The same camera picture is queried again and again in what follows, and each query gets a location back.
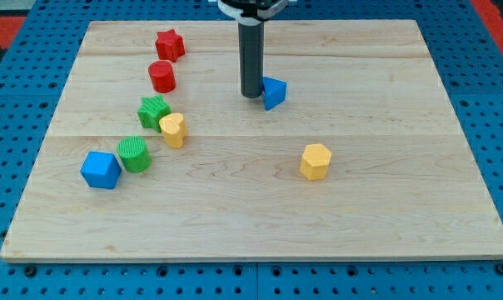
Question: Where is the robot arm flange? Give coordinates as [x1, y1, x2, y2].
[217, 0, 289, 26]

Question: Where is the yellow heart block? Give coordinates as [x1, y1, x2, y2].
[159, 112, 187, 148]

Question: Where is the green star block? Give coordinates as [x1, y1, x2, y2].
[137, 95, 172, 133]

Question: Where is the red star block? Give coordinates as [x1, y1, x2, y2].
[155, 28, 185, 63]

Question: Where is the blue triangle block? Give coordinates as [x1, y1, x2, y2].
[263, 77, 287, 111]

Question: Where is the yellow hexagon block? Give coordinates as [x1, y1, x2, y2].
[300, 143, 331, 181]

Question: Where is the wooden board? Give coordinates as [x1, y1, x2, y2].
[0, 20, 503, 263]

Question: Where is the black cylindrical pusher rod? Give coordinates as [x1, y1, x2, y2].
[238, 22, 264, 98]

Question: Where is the red cylinder block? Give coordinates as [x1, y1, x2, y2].
[148, 61, 177, 93]

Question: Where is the green cylinder block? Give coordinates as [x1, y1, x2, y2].
[117, 136, 152, 173]

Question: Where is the blue cube block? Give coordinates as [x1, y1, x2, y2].
[80, 151, 122, 189]

